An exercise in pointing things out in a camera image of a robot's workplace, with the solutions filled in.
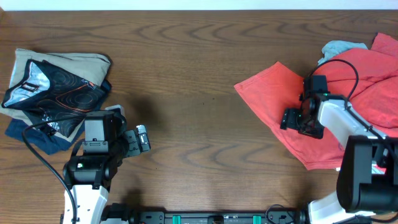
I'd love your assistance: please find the red t-shirt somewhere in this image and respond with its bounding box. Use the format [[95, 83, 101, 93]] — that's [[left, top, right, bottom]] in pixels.
[[234, 33, 397, 170]]

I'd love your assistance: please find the light blue t-shirt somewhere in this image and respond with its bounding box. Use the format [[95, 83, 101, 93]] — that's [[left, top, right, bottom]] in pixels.
[[318, 40, 368, 65]]

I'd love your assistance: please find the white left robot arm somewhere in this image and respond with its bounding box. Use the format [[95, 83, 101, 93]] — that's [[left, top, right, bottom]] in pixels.
[[60, 125, 150, 224]]

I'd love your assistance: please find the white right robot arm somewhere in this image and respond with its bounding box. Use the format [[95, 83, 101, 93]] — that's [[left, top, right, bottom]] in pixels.
[[280, 93, 397, 223]]

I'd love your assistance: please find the folded navy blue shirt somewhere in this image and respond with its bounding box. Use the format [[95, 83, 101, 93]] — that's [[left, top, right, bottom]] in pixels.
[[1, 80, 111, 154]]

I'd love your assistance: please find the folded beige shirt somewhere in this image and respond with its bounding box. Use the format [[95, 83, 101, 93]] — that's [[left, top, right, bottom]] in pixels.
[[9, 49, 111, 126]]

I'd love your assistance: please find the folded black patterned shirt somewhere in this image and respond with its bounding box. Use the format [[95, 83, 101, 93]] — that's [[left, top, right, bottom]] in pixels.
[[1, 59, 108, 138]]

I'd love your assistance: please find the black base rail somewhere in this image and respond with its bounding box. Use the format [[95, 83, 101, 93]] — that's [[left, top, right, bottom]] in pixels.
[[99, 203, 309, 224]]

